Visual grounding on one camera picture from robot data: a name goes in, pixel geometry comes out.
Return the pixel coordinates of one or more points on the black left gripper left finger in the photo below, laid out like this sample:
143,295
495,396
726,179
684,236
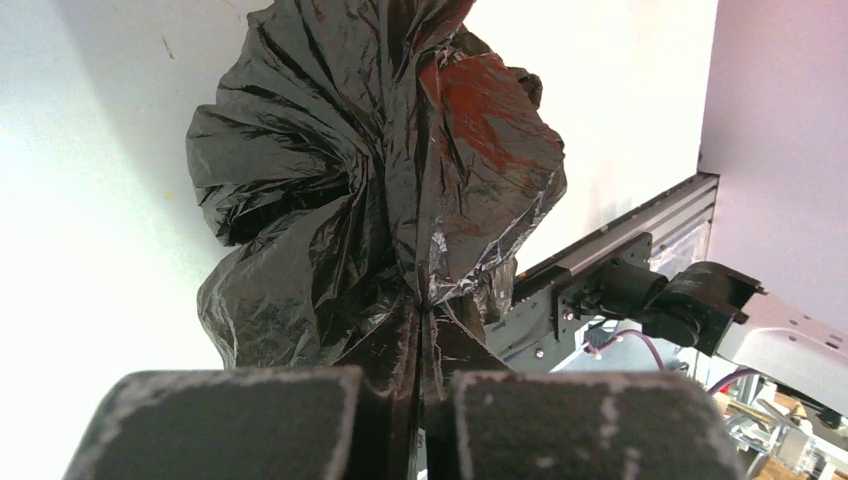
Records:
249,423

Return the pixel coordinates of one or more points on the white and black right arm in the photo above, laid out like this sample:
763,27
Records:
721,312

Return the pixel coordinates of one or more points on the black plastic trash bag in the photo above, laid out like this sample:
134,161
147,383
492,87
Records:
358,154

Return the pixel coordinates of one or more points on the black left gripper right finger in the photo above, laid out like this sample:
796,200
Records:
591,425

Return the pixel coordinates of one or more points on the aluminium frame rail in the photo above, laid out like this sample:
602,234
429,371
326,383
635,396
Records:
554,302

